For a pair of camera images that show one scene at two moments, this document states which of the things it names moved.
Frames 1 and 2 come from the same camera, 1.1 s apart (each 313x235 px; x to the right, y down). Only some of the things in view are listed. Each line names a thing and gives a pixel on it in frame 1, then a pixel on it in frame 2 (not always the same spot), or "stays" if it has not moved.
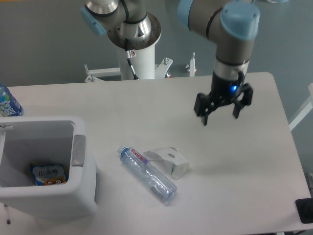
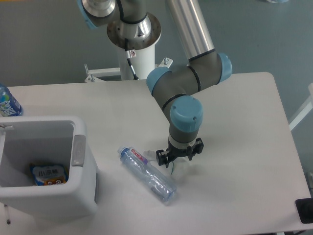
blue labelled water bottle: (9, 105) stays
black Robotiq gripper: (222, 89) to (173, 152)
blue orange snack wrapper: (44, 175) stays
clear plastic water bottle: (161, 186) stays
